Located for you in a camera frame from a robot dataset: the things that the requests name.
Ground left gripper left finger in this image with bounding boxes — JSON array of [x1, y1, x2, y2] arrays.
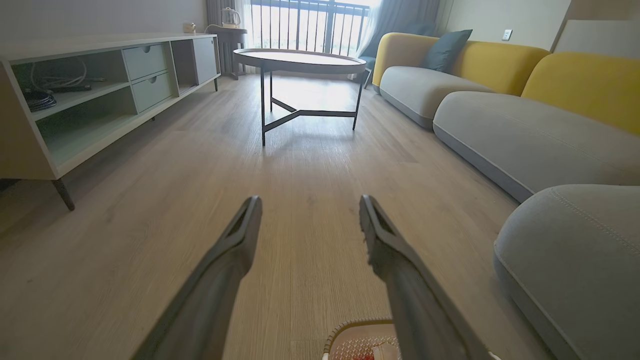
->
[[131, 195, 263, 360]]

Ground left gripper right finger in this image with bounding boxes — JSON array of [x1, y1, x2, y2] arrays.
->
[[358, 194, 496, 360]]

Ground white perforated laundry basket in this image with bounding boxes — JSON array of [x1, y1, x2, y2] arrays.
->
[[322, 318, 502, 360]]

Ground grey ottoman seat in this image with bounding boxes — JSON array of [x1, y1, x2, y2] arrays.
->
[[493, 184, 640, 360]]

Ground large cabinet drawer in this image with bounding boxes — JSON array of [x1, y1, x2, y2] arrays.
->
[[130, 71, 175, 114]]

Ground yellow grey sofa module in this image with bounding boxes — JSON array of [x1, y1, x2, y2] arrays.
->
[[432, 51, 640, 204], [372, 32, 551, 131]]

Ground cabinet door panel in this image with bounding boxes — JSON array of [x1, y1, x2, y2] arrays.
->
[[192, 37, 219, 85]]

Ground small cabinet drawer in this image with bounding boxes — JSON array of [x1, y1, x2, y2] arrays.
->
[[122, 43, 169, 82]]

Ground pale green TV cabinet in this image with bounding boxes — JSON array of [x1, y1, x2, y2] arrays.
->
[[0, 33, 222, 212]]

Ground round coffee table black legs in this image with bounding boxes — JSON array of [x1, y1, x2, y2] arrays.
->
[[233, 48, 368, 147]]

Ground dark round side table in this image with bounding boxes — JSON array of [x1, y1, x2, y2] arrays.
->
[[207, 26, 249, 81]]

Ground blue cushion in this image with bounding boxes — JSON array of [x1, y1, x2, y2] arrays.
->
[[421, 29, 474, 75]]

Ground glass electric kettle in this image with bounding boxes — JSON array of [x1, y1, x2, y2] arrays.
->
[[220, 7, 242, 29]]

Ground grey curtain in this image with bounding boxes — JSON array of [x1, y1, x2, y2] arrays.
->
[[205, 0, 254, 76], [357, 0, 442, 57]]

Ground balcony railing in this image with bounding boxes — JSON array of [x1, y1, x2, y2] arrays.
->
[[249, 0, 371, 57]]

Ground black coiled cable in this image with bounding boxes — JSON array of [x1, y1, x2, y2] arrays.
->
[[22, 89, 58, 112]]

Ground white coiled cable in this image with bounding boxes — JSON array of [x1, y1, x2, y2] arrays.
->
[[30, 59, 90, 92]]

